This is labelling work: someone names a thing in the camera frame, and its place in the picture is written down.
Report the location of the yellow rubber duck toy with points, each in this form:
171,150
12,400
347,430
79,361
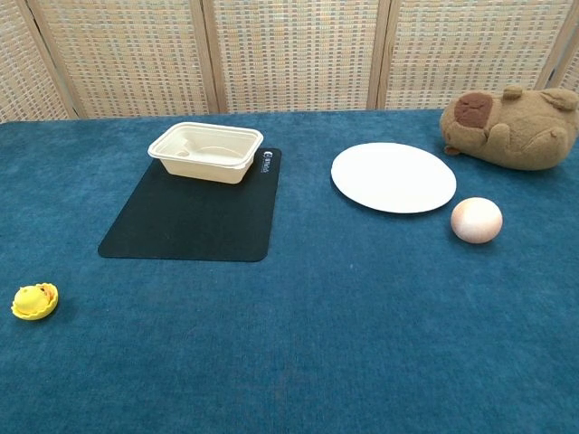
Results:
29,298

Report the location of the brown capybara plush toy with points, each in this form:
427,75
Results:
515,131

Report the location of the yellow round disc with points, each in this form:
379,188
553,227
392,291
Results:
38,314

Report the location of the black mouse pad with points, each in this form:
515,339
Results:
194,221

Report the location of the cream rectangular food container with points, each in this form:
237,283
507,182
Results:
205,151

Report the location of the white round plate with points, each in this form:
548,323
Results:
393,177

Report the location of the blue table cloth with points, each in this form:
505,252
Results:
316,339

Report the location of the woven folding screen panel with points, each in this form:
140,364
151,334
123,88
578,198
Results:
22,68
122,59
567,63
470,50
294,54

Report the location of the pink ball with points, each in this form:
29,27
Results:
476,220

